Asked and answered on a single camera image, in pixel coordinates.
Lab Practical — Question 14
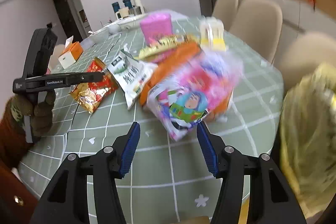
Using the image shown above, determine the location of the small white bowl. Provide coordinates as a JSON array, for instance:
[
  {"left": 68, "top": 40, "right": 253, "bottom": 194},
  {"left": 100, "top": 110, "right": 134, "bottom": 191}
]
[{"left": 107, "top": 23, "right": 121, "bottom": 35}]

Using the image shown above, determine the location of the left brown gloved hand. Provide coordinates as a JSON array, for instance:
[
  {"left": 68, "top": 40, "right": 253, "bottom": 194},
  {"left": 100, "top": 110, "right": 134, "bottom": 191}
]
[{"left": 9, "top": 90, "right": 56, "bottom": 137}]

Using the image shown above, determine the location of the pink toy box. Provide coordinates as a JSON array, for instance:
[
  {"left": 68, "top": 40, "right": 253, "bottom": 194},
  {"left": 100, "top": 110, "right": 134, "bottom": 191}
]
[{"left": 139, "top": 12, "right": 173, "bottom": 45}]

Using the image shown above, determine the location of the far beige chair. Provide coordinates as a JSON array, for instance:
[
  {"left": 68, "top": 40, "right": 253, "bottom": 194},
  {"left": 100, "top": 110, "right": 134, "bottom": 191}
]
[{"left": 212, "top": 0, "right": 239, "bottom": 31}]

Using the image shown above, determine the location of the white mug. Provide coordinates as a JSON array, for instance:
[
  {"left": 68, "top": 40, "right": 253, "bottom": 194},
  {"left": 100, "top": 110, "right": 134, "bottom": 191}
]
[{"left": 115, "top": 7, "right": 130, "bottom": 19}]

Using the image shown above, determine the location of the white yellow toy box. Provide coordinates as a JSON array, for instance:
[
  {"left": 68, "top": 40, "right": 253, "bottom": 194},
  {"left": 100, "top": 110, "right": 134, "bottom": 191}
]
[{"left": 199, "top": 17, "right": 226, "bottom": 51}]

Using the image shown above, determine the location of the gold yellow snack wrapper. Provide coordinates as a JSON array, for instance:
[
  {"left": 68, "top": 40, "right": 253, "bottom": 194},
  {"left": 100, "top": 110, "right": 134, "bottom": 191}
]
[{"left": 135, "top": 34, "right": 200, "bottom": 63}]

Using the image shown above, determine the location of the green grid tablecloth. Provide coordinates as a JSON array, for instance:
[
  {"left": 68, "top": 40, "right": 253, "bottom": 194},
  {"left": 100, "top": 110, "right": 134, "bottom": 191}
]
[{"left": 19, "top": 34, "right": 283, "bottom": 223}]

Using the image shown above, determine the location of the orange plastic bag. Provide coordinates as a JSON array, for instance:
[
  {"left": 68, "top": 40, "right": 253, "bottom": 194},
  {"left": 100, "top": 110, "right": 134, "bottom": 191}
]
[{"left": 139, "top": 41, "right": 233, "bottom": 119}]

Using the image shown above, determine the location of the red gold snack wrapper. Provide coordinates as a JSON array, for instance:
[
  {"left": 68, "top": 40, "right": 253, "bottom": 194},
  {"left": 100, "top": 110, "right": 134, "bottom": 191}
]
[{"left": 69, "top": 57, "right": 119, "bottom": 114}]

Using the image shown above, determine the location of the middle beige chair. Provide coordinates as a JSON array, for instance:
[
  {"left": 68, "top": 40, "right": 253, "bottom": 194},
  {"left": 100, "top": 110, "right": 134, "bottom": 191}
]
[{"left": 229, "top": 0, "right": 283, "bottom": 63}]

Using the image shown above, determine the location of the colorful cartoon snack bag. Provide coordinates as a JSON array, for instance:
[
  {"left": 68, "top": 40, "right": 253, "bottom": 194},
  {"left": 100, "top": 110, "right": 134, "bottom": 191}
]
[{"left": 146, "top": 50, "right": 244, "bottom": 141}]

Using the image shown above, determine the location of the near beige chair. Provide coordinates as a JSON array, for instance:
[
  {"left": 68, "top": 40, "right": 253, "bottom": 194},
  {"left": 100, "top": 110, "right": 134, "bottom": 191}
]
[{"left": 274, "top": 32, "right": 335, "bottom": 92}]

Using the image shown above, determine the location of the blue thermos bottle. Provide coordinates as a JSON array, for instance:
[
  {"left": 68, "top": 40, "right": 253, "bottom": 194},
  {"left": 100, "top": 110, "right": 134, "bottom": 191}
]
[
  {"left": 112, "top": 2, "right": 121, "bottom": 19},
  {"left": 122, "top": 0, "right": 133, "bottom": 9}
]

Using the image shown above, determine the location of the beige chair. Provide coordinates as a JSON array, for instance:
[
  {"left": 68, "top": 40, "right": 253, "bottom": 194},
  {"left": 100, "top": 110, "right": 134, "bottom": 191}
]
[
  {"left": 229, "top": 0, "right": 283, "bottom": 63},
  {"left": 212, "top": 0, "right": 239, "bottom": 31},
  {"left": 274, "top": 32, "right": 335, "bottom": 92}
]

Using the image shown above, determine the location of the green white milk pouch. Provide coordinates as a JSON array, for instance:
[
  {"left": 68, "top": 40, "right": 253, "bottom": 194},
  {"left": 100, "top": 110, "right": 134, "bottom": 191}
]
[{"left": 107, "top": 50, "right": 158, "bottom": 110}]

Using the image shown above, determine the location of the left orange sleeve forearm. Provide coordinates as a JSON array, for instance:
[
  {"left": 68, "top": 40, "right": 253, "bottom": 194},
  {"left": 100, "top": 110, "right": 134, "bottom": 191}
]
[{"left": 1, "top": 95, "right": 38, "bottom": 223}]

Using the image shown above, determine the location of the orange white tissue box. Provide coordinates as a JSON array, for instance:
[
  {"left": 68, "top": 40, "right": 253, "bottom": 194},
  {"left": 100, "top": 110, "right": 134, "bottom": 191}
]
[{"left": 58, "top": 36, "right": 83, "bottom": 69}]

